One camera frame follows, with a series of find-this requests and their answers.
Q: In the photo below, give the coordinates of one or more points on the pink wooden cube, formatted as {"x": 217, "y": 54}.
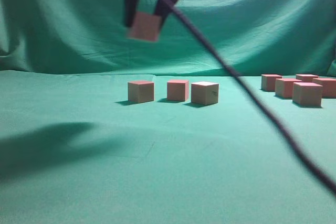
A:
{"x": 204, "y": 93}
{"x": 145, "y": 27}
{"x": 140, "y": 91}
{"x": 268, "y": 82}
{"x": 284, "y": 87}
{"x": 177, "y": 90}
{"x": 329, "y": 86}
{"x": 306, "y": 77}
{"x": 307, "y": 94}

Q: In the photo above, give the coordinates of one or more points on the green cloth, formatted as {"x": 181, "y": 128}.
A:
{"x": 74, "y": 149}

